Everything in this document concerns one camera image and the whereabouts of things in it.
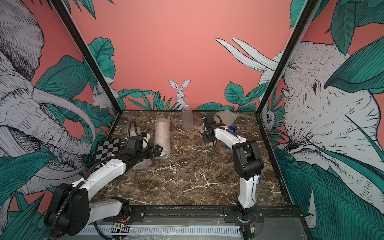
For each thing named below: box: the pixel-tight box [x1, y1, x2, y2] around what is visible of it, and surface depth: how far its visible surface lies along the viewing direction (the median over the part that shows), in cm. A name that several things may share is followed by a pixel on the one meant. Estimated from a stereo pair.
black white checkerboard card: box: [94, 138, 120, 170], surface depth 97 cm
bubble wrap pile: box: [154, 116, 171, 160], surface depth 100 cm
